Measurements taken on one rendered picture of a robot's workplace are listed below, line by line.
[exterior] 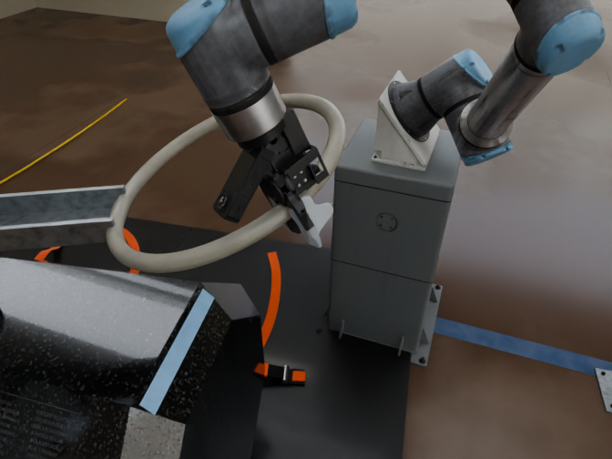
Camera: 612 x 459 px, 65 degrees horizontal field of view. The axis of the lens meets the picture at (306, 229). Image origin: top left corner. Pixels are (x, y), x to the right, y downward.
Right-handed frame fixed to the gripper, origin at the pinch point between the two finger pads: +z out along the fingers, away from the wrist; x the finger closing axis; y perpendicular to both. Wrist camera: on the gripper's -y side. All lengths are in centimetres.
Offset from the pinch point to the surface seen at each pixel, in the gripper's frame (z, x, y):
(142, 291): 18, 46, -28
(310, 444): 111, 44, -22
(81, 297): 13, 52, -39
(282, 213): -7.0, -1.3, -1.3
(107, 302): 15, 47, -35
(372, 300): 100, 63, 33
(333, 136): -7.7, 5.7, 15.1
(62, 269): 10, 65, -39
